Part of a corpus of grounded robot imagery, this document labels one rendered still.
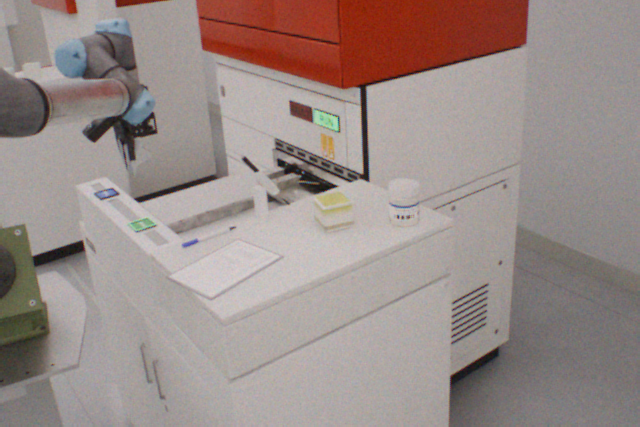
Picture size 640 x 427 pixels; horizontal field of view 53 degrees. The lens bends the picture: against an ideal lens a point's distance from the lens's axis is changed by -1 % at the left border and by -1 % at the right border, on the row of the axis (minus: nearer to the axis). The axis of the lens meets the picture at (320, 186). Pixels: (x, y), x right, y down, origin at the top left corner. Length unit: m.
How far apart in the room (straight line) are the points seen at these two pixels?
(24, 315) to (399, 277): 0.83
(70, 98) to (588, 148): 2.41
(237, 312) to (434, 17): 1.01
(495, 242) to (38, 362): 1.52
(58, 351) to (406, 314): 0.78
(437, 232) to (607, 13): 1.65
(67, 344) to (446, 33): 1.27
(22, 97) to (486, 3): 1.37
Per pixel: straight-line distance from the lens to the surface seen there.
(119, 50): 1.50
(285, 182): 1.98
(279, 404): 1.45
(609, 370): 2.76
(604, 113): 3.05
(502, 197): 2.30
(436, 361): 1.75
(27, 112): 1.11
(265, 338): 1.33
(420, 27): 1.84
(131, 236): 1.63
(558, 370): 2.71
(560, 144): 3.21
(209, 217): 1.96
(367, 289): 1.45
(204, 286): 1.35
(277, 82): 2.05
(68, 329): 1.60
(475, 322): 2.46
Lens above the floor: 1.66
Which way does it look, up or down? 23 degrees down
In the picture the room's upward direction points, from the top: 4 degrees counter-clockwise
